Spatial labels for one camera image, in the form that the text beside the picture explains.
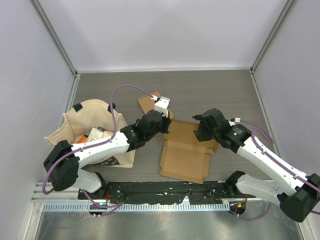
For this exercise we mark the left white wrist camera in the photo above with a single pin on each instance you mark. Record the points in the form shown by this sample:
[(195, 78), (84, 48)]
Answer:
[(161, 105)]

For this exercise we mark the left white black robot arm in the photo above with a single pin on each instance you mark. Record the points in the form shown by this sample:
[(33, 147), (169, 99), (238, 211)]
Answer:
[(64, 165)]

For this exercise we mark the white slotted cable duct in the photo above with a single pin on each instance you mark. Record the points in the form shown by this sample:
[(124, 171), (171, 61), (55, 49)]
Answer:
[(185, 206)]

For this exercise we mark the aluminium front rail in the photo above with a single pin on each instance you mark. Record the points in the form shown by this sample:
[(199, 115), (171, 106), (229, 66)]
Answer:
[(248, 186)]

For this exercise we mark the beige canvas tote bag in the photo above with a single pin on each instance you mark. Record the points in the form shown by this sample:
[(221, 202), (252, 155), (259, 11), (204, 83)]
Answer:
[(80, 120)]

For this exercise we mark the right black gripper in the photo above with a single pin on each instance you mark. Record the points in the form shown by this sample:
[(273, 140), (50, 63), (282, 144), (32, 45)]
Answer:
[(201, 134)]

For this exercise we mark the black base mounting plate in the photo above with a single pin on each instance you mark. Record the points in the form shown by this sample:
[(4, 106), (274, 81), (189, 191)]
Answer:
[(169, 192)]

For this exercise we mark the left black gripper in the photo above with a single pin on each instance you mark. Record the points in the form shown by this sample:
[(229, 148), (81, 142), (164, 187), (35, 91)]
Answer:
[(167, 122)]

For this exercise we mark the orange item in bag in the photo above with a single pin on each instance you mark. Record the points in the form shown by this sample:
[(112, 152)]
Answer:
[(82, 139)]

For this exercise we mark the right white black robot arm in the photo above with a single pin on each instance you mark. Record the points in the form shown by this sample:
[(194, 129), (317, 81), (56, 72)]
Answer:
[(295, 192)]

